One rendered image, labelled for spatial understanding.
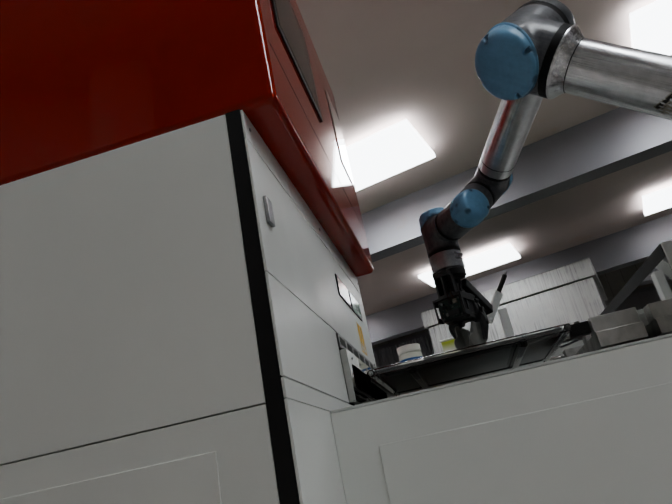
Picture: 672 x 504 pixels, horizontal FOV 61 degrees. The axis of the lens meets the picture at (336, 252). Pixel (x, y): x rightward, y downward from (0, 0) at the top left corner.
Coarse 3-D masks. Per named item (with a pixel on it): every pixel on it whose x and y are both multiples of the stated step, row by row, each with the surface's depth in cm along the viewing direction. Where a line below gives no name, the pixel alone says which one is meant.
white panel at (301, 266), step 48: (240, 144) 77; (240, 192) 74; (288, 192) 95; (288, 240) 85; (288, 288) 78; (336, 288) 116; (288, 336) 71; (336, 336) 105; (288, 384) 66; (336, 384) 92
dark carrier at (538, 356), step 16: (480, 352) 105; (496, 352) 108; (512, 352) 112; (528, 352) 116; (544, 352) 120; (432, 368) 111; (448, 368) 115; (464, 368) 119; (480, 368) 124; (496, 368) 128; (400, 384) 123; (416, 384) 128; (432, 384) 133
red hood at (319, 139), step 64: (0, 0) 99; (64, 0) 95; (128, 0) 91; (192, 0) 88; (256, 0) 86; (0, 64) 93; (64, 64) 90; (128, 64) 87; (192, 64) 84; (256, 64) 81; (320, 64) 158; (0, 128) 89; (64, 128) 85; (128, 128) 82; (256, 128) 84; (320, 128) 119; (320, 192) 106
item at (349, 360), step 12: (348, 360) 101; (360, 360) 114; (348, 372) 100; (360, 372) 113; (348, 384) 99; (372, 384) 131; (384, 384) 141; (348, 396) 99; (360, 396) 102; (384, 396) 140
